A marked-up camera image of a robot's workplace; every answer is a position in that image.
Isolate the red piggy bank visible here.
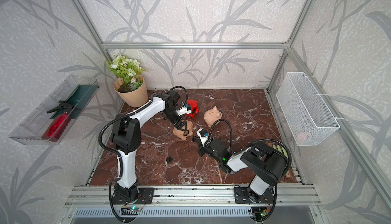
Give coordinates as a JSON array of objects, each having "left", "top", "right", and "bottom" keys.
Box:
[{"left": 187, "top": 99, "right": 199, "bottom": 118}]

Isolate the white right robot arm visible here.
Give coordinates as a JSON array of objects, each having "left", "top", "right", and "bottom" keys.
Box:
[{"left": 192, "top": 119, "right": 292, "bottom": 197}]

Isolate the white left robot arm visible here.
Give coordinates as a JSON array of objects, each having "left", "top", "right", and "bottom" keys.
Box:
[{"left": 98, "top": 86, "right": 192, "bottom": 191}]

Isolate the pale pink piggy bank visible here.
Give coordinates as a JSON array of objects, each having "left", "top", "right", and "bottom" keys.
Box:
[{"left": 203, "top": 106, "right": 222, "bottom": 127}]

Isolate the terracotta pot with flowers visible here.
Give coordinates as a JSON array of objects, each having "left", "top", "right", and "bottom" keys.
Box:
[{"left": 108, "top": 54, "right": 148, "bottom": 107}]

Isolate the black round plug left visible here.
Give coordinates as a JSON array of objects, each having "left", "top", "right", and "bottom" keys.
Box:
[{"left": 166, "top": 156, "right": 173, "bottom": 163}]

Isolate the green cloth in tray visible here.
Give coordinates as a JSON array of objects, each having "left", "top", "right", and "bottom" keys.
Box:
[{"left": 51, "top": 85, "right": 99, "bottom": 120}]

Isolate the red spray bottle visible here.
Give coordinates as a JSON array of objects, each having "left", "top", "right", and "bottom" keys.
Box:
[{"left": 41, "top": 101, "right": 74, "bottom": 142}]

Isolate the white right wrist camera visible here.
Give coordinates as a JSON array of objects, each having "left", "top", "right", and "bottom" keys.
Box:
[{"left": 197, "top": 128, "right": 211, "bottom": 147}]

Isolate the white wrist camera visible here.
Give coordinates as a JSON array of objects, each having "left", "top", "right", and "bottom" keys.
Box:
[
  {"left": 197, "top": 128, "right": 211, "bottom": 147},
  {"left": 176, "top": 103, "right": 192, "bottom": 116}
]

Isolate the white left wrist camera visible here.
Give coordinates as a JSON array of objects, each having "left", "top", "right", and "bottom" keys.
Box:
[{"left": 176, "top": 103, "right": 192, "bottom": 116}]

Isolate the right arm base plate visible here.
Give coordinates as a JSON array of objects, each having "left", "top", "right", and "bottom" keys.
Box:
[{"left": 234, "top": 185, "right": 276, "bottom": 204}]

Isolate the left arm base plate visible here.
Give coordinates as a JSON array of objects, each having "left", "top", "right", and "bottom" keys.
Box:
[{"left": 112, "top": 187, "right": 155, "bottom": 205}]

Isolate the aluminium frame profile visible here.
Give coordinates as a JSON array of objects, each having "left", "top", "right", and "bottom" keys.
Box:
[{"left": 60, "top": 0, "right": 391, "bottom": 206}]

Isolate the white wire mesh basket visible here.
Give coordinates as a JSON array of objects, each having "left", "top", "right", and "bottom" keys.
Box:
[{"left": 277, "top": 72, "right": 340, "bottom": 147}]

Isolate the clear plastic wall tray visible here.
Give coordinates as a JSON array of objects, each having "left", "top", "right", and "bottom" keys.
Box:
[{"left": 9, "top": 75, "right": 99, "bottom": 146}]

